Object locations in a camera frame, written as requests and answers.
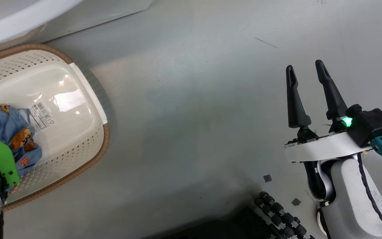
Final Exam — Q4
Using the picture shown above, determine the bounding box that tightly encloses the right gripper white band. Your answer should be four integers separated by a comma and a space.
284, 59, 374, 201

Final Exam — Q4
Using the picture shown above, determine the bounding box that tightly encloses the blue bear print garment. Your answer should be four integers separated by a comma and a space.
0, 104, 43, 193

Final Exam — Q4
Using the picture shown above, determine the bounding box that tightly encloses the barcode label in basket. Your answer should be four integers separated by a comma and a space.
29, 101, 56, 132

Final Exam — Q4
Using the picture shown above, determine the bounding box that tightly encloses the cream perforated laundry basket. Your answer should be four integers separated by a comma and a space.
0, 43, 110, 212

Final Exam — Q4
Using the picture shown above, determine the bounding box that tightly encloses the white front-load washing machine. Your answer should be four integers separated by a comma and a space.
0, 0, 153, 57

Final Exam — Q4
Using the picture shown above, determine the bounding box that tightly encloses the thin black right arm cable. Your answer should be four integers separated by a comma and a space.
357, 153, 382, 235

